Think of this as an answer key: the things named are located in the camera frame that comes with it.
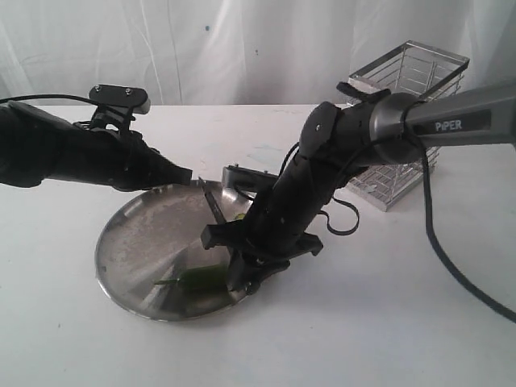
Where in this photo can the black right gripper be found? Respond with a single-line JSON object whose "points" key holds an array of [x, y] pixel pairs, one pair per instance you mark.
{"points": [[250, 265]]}

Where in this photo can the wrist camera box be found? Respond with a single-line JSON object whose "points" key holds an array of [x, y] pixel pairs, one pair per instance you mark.
{"points": [[249, 180], [122, 96]]}

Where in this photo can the black handled serrated knife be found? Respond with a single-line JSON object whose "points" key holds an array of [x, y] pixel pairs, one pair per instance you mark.
{"points": [[212, 203]]}

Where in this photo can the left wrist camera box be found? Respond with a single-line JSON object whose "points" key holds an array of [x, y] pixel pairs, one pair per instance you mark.
{"points": [[122, 96]]}

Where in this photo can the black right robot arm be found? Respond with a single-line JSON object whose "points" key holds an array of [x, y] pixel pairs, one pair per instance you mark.
{"points": [[335, 145]]}

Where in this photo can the green cucumber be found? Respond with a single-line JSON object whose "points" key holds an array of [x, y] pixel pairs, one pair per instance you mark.
{"points": [[199, 279]]}

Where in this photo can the white backdrop curtain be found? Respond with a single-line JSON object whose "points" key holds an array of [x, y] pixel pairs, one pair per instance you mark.
{"points": [[237, 52]]}

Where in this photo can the round steel plate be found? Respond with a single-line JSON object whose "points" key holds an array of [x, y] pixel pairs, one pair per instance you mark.
{"points": [[155, 236]]}

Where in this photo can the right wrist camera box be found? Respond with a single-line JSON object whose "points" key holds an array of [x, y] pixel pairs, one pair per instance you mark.
{"points": [[249, 180]]}

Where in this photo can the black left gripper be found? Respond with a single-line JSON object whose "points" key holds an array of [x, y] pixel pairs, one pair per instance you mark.
{"points": [[146, 169]]}

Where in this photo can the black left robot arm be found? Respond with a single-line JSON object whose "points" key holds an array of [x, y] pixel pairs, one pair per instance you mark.
{"points": [[36, 145]]}

